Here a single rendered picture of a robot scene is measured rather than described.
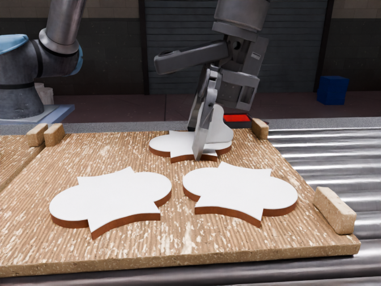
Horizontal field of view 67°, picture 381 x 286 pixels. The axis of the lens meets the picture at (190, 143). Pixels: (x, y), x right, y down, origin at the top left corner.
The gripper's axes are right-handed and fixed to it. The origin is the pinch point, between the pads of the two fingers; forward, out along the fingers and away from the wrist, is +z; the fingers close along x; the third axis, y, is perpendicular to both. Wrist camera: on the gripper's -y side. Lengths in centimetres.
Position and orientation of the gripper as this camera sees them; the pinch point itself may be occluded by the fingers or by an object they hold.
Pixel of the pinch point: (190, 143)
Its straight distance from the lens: 50.8
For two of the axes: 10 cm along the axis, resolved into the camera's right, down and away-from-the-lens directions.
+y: 9.6, 2.0, 1.7
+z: -2.5, 9.0, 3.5
